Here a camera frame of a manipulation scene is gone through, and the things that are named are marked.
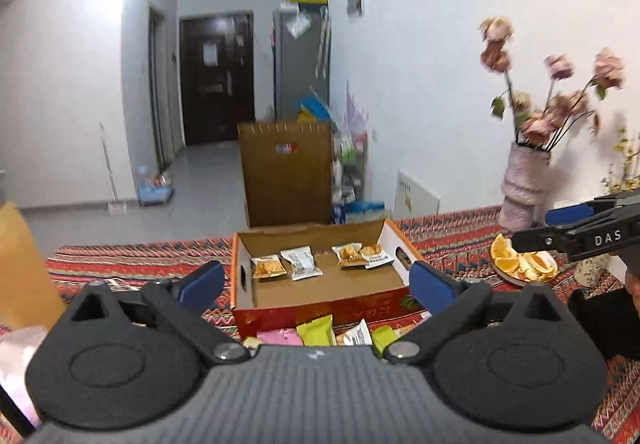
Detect patterned red tablecloth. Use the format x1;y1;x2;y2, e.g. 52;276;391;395
0;204;640;444

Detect mop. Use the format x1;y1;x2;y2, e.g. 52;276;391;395
99;122;127;213

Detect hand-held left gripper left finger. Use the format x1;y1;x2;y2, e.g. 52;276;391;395
65;261;251;365

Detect white radiator cover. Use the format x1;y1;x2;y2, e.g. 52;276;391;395
394;170;442;221

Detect brown cardboard box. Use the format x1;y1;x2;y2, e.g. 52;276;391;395
237;120;334;229

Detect pink tissue pack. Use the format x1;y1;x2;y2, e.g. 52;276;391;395
0;326;49;427

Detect red cardboard box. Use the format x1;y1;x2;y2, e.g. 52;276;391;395
231;218;432;340

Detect pink snack packet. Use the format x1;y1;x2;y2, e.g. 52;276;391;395
256;328;304;348

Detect blue basket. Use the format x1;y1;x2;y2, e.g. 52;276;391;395
136;166;174;207

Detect yellow-green snack packet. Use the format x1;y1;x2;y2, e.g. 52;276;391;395
296;314;337;348

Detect dried pink roses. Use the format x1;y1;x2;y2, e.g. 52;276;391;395
479;16;627;153

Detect pink ribbed vase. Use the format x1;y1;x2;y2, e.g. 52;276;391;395
498;142;552;231

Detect blue plastic bag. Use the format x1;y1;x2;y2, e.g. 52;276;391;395
344;200;387;221

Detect dark entrance door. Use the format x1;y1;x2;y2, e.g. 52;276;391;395
178;13;255;145

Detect white and orange snack packet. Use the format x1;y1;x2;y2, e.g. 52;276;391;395
360;244;396;270

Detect grey refrigerator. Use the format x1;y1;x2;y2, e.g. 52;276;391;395
272;6;331;121

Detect yellow flower branches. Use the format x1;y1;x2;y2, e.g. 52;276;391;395
601;126;640;195

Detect green snack packet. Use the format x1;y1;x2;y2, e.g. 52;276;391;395
370;325;402;358

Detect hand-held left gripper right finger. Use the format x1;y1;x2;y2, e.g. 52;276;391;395
382;261;576;365

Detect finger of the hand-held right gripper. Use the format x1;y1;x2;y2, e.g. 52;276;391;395
512;226;570;253
545;196;621;227

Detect plate of orange slices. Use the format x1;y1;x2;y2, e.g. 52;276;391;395
489;232;559;287

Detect floral white vase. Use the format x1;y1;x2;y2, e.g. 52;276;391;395
574;256;609;287

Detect rack with bottles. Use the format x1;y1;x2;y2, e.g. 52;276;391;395
331;133;369;225

